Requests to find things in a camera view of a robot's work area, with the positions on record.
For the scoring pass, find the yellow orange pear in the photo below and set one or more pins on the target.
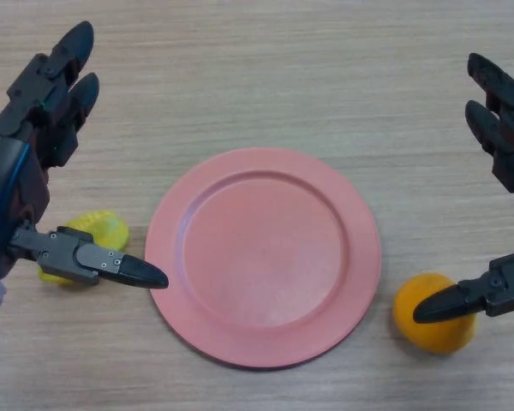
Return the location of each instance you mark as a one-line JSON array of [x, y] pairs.
[[437, 338]]

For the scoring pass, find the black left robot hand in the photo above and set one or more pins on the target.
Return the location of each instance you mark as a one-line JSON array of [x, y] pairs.
[[8, 171]]

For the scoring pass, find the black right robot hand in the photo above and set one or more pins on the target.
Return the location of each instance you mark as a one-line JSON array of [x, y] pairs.
[[507, 100]]

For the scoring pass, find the pink round plate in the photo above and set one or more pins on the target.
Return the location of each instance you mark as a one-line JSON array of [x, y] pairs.
[[265, 257]]

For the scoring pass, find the yellow starfruit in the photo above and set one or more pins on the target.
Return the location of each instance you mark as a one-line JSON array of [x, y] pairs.
[[103, 231]]

